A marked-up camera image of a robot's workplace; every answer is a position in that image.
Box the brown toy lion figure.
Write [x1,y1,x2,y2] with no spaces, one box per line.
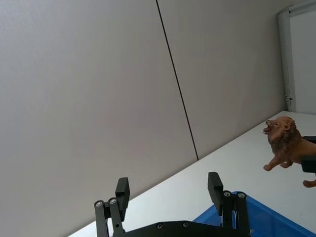
[263,116,316,189]

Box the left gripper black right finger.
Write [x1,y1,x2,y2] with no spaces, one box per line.
[207,172,249,235]

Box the white framed panel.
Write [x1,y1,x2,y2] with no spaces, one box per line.
[276,0,316,114]

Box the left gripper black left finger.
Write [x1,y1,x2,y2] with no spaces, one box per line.
[93,177,130,237]

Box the blue plastic bin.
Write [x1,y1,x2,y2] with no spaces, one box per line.
[192,190,316,237]

